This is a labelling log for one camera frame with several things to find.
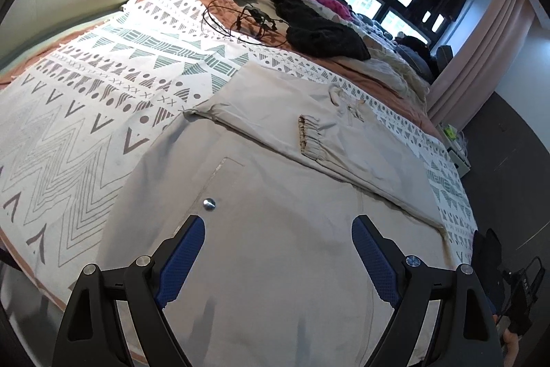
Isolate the pale green bed sheet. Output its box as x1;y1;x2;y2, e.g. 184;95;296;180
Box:
0;1;125;71

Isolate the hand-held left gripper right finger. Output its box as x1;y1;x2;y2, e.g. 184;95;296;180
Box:
351;214;503;367

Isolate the white geometric patterned blanket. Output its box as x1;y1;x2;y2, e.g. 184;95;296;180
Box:
0;0;477;307

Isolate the black knit garment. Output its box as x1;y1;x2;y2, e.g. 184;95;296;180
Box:
272;0;371;62

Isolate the white bedside cabinet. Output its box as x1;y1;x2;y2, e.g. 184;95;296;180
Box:
442;124;471;179

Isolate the grey chair back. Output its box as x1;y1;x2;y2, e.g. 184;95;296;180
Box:
436;46;454;71

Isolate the pile of clothes by window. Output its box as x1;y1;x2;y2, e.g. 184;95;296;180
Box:
234;0;430;110

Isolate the pink curtain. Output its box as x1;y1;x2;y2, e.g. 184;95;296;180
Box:
425;0;542;127

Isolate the beige jacket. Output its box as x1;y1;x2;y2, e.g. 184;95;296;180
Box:
97;62;456;367

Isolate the person's right hand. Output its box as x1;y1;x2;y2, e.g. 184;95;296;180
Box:
503;328;523;361

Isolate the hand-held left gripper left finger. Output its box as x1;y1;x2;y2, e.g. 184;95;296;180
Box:
52;215;206;367

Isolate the black cable bundle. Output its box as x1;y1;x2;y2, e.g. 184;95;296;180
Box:
203;0;293;47

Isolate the pink cloth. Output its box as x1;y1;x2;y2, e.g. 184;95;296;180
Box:
307;0;353;19

